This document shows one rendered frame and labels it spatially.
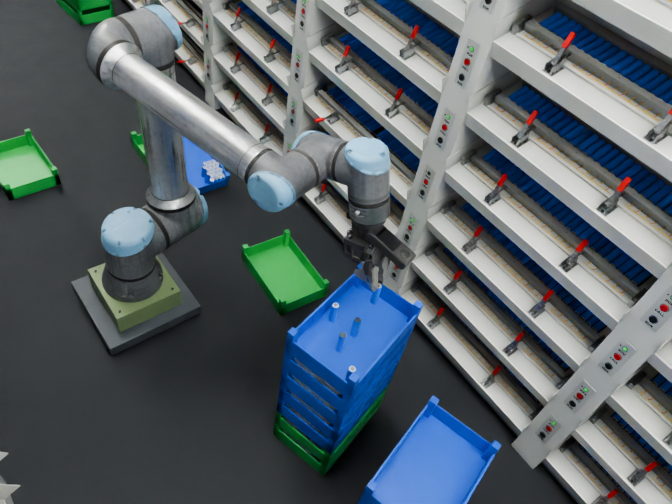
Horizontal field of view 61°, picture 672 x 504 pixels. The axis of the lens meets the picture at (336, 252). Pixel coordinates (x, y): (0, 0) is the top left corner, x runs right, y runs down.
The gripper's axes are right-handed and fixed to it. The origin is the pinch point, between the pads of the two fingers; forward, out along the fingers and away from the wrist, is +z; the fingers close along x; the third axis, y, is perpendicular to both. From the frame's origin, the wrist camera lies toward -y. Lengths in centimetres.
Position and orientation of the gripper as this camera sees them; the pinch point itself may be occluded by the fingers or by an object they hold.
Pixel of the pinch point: (379, 285)
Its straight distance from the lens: 137.4
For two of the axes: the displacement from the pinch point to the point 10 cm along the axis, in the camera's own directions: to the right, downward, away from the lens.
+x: -6.0, 5.3, -6.0
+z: 0.6, 7.8, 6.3
